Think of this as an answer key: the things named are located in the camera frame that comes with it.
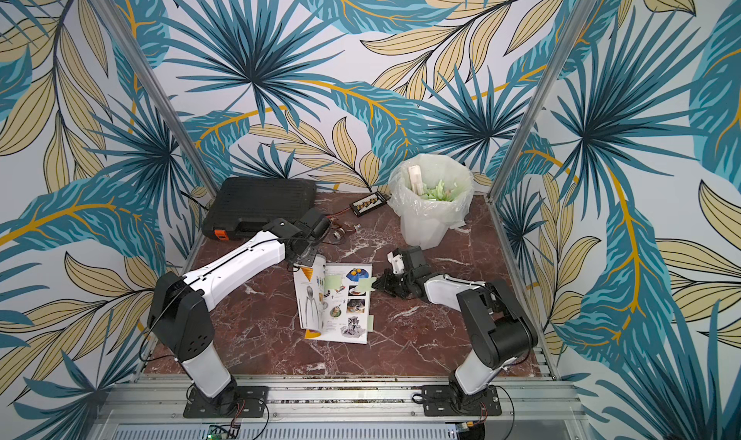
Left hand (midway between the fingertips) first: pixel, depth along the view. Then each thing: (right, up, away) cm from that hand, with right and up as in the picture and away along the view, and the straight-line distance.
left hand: (296, 255), depth 85 cm
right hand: (+23, -10, +6) cm, 25 cm away
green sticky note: (+20, -10, +7) cm, 23 cm away
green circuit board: (-15, -42, -14) cm, 47 cm away
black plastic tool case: (-29, +16, +28) cm, 44 cm away
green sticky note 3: (+10, -9, +7) cm, 15 cm away
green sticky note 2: (+22, -19, +2) cm, 29 cm away
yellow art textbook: (+11, -15, +5) cm, 19 cm away
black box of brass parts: (+21, +17, +29) cm, 40 cm away
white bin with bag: (+42, +19, +9) cm, 47 cm away
